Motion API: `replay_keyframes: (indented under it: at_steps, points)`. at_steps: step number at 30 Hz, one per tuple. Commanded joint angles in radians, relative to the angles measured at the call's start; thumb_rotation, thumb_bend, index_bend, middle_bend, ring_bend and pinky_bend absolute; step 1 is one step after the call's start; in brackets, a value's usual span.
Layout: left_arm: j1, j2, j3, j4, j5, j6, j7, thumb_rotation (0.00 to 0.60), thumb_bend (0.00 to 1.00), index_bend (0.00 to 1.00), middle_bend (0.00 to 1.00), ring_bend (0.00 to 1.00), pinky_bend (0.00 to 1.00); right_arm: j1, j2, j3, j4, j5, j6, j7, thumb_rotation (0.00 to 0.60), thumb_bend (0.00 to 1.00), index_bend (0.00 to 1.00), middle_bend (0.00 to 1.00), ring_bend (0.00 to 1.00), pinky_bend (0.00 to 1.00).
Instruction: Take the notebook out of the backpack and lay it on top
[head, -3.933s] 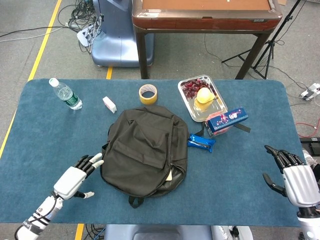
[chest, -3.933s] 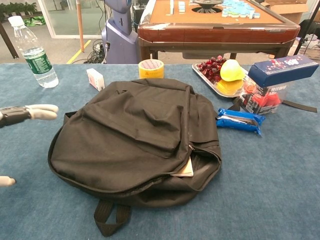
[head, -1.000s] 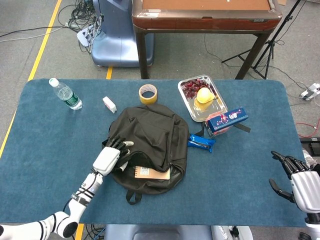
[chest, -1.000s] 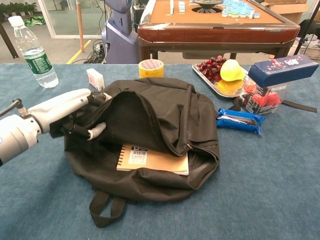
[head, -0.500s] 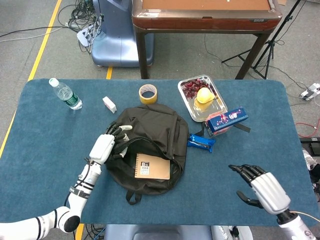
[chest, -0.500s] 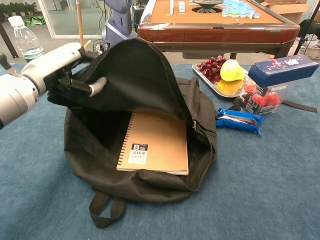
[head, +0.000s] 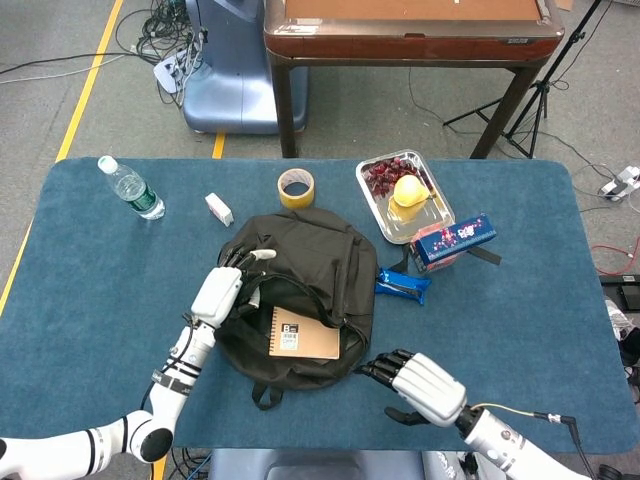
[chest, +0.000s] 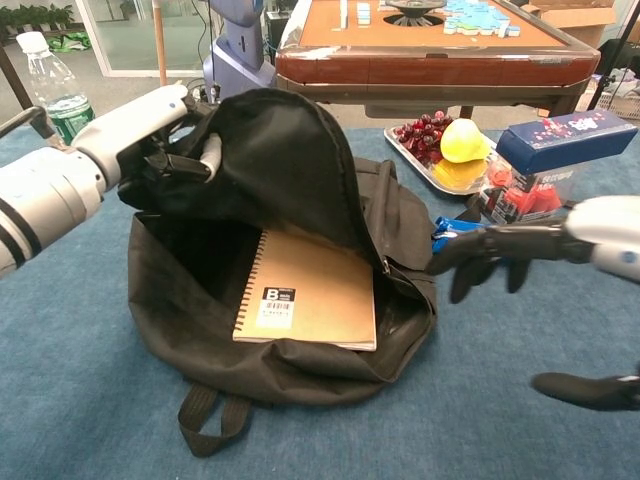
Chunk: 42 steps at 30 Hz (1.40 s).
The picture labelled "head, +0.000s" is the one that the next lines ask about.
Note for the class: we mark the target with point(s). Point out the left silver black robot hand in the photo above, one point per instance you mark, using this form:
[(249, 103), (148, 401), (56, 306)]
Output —
[(217, 295)]

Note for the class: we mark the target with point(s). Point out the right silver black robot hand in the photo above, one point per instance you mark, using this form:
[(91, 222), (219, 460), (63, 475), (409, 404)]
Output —
[(430, 390)]

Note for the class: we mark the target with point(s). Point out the brown kraft spiral notebook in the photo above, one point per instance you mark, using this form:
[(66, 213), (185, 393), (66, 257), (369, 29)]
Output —
[(315, 337)]

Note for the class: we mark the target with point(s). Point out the black fabric backpack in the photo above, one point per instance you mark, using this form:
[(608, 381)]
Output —
[(320, 250)]

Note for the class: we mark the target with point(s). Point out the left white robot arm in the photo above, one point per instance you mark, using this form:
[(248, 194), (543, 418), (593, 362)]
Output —
[(165, 390)]

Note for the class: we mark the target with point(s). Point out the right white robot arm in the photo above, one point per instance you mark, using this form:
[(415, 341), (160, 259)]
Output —
[(500, 440)]

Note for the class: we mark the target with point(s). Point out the small white box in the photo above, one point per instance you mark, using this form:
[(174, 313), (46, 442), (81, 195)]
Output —
[(219, 209)]

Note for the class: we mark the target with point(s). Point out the blue cookie snack packet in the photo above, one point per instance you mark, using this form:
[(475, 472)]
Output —
[(402, 286)]

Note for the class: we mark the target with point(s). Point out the yellow tape roll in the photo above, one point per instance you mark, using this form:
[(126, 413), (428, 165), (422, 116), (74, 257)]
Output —
[(296, 200)]

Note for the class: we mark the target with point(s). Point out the pink pack under carton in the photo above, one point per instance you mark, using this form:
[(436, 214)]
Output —
[(442, 266)]

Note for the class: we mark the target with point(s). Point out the clear plastic water bottle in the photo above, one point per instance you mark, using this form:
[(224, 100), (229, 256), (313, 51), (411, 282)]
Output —
[(132, 190)]

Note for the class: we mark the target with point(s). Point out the blue-grey robot torso base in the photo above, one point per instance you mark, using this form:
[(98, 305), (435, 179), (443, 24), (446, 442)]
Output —
[(310, 465)]

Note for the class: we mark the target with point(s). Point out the blue table mat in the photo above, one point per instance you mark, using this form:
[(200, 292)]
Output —
[(75, 260)]

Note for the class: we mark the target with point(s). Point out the blue printed carton box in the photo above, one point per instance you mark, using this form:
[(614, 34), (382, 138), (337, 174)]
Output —
[(452, 240)]

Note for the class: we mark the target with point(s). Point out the shiny metal tray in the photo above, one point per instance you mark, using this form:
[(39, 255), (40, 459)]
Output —
[(425, 220)]

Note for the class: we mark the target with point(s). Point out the yellow pear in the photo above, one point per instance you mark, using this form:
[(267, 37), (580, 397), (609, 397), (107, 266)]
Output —
[(407, 192)]

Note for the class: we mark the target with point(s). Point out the white sneaker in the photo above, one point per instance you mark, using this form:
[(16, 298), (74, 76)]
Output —
[(619, 317)]

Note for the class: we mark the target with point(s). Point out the red grape bunch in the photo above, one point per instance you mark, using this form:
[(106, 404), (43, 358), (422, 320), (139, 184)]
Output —
[(382, 177)]

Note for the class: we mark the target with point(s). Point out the black floor device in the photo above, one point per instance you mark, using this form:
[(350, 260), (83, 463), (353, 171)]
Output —
[(622, 290)]

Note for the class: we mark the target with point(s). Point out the blue-grey machine base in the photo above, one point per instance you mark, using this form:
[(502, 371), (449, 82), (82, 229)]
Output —
[(235, 75)]

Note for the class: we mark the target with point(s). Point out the white power strip with plugs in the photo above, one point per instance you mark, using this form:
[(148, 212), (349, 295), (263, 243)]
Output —
[(167, 72)]

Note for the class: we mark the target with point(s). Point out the black tripod stand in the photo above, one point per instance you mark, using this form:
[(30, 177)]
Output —
[(537, 100)]

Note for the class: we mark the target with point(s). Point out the brown wooden table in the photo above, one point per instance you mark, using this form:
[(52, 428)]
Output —
[(415, 40)]

